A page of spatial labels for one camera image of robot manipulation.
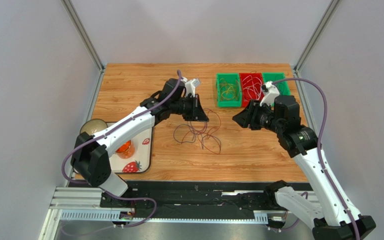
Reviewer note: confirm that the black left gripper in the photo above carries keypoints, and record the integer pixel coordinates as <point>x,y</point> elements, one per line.
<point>197,113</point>

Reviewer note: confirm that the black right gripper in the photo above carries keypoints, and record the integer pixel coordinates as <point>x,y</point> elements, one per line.
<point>253,116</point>

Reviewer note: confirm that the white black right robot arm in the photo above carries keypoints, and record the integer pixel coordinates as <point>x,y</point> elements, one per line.
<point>336,217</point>

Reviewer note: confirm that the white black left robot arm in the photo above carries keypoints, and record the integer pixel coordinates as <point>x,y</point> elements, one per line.
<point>91,155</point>

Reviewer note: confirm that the green storage bin left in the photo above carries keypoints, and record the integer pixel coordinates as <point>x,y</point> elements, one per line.
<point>228,88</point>

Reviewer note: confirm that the green storage bin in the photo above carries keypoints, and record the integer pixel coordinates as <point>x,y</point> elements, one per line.
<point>228,88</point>
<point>283,87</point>

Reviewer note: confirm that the red storage bin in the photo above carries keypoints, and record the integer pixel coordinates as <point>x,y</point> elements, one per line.
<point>251,87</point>

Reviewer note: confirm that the green storage bin right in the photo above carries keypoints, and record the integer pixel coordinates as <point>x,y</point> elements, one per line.
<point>283,87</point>

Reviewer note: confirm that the white strawberry print tray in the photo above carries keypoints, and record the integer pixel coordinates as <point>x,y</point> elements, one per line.
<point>140,160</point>

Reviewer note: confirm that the orange transparent cup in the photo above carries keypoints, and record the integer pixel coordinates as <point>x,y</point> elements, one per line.
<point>126,151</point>

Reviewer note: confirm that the clear glass bowl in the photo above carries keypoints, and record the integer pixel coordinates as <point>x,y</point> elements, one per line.
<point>93,126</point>

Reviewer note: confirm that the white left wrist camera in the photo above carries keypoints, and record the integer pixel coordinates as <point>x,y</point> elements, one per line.
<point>190,86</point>

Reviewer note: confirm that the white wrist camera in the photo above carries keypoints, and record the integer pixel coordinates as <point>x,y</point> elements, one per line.
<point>190,86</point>
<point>270,92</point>

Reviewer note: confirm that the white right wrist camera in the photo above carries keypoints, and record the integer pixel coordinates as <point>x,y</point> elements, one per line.
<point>270,92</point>

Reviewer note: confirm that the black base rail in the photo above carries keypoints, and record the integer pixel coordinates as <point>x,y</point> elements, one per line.
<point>202,200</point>

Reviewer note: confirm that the aluminium frame post right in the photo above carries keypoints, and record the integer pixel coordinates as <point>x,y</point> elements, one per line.
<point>321,26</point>

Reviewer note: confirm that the aluminium frame post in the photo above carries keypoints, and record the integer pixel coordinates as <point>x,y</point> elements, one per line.
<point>321,26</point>
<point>76,20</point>

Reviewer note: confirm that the aluminium frame post left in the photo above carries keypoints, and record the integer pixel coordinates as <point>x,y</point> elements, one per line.
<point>76,20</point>

